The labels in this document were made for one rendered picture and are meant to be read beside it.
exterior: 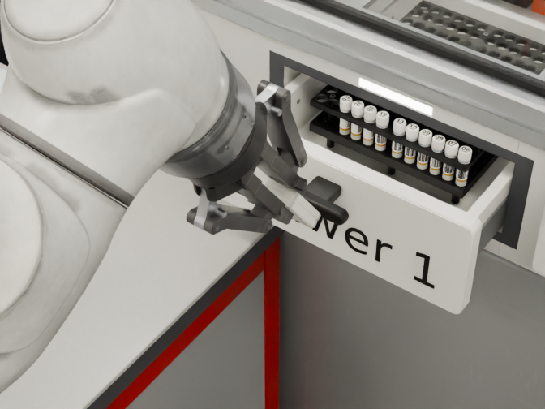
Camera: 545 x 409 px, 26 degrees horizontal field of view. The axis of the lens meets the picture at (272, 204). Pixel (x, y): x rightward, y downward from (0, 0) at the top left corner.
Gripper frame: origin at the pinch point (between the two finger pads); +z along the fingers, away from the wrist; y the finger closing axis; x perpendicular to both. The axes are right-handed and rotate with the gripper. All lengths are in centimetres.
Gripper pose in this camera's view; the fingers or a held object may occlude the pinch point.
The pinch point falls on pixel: (291, 204)
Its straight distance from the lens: 102.3
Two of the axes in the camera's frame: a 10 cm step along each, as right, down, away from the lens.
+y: 4.8, -8.7, 1.0
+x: -8.1, -3.9, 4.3
